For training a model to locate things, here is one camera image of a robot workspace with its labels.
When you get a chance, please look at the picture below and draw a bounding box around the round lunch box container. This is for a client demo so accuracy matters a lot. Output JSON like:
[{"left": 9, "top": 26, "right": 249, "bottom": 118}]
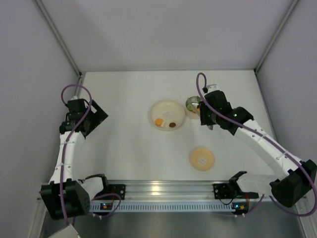
[{"left": 185, "top": 96, "right": 201, "bottom": 119}]

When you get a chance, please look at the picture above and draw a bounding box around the green round food piece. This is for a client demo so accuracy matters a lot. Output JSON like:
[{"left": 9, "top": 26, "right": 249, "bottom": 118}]
[{"left": 186, "top": 104, "right": 192, "bottom": 111}]

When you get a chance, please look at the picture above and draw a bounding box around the beige round lid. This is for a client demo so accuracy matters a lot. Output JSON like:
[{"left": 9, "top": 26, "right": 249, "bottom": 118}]
[{"left": 189, "top": 147, "right": 215, "bottom": 171}]

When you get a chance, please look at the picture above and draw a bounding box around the orange round food piece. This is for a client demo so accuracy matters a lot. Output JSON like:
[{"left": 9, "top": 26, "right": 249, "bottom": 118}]
[{"left": 155, "top": 119, "right": 163, "bottom": 126}]

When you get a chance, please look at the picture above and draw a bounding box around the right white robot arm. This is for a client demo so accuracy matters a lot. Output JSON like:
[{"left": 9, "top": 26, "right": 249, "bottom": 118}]
[{"left": 199, "top": 88, "right": 317, "bottom": 208}]

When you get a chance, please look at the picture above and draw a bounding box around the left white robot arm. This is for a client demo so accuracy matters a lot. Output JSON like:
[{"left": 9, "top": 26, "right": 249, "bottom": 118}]
[{"left": 40, "top": 99, "right": 109, "bottom": 220}]

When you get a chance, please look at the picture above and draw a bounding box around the cream round plate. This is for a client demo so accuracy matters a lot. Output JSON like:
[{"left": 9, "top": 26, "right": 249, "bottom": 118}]
[{"left": 148, "top": 99, "right": 185, "bottom": 131}]

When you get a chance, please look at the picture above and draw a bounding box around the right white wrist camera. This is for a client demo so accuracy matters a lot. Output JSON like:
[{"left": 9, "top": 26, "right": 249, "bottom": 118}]
[{"left": 203, "top": 84, "right": 221, "bottom": 94}]

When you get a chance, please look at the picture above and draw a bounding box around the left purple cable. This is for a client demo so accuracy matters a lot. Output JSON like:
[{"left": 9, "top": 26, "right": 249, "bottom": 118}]
[{"left": 58, "top": 84, "right": 122, "bottom": 225}]

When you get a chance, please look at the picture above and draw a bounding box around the purple cable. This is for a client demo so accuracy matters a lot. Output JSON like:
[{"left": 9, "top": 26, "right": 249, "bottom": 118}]
[
  {"left": 58, "top": 84, "right": 122, "bottom": 225},
  {"left": 196, "top": 72, "right": 317, "bottom": 218}
]

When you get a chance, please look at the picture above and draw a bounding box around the left aluminium frame post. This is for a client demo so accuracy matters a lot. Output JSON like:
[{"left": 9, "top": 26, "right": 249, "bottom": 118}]
[{"left": 33, "top": 0, "right": 82, "bottom": 78}]

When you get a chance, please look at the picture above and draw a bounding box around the aluminium frame post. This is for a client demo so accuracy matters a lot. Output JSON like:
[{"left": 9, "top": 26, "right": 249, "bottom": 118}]
[
  {"left": 33, "top": 0, "right": 82, "bottom": 78},
  {"left": 254, "top": 0, "right": 301, "bottom": 74}
]

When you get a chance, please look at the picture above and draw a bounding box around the aluminium mounting rail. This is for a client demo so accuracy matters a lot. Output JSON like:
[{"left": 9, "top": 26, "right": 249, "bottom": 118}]
[{"left": 37, "top": 180, "right": 307, "bottom": 200}]

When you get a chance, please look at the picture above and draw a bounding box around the slotted grey cable duct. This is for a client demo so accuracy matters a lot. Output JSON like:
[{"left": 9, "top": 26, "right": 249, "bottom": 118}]
[{"left": 90, "top": 201, "right": 248, "bottom": 213}]

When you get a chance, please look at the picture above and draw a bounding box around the right aluminium frame post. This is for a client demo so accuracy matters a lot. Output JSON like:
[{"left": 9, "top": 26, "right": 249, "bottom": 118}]
[{"left": 254, "top": 0, "right": 301, "bottom": 74}]

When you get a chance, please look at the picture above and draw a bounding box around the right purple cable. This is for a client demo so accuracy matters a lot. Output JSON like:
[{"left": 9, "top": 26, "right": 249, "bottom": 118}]
[{"left": 196, "top": 72, "right": 317, "bottom": 218}]

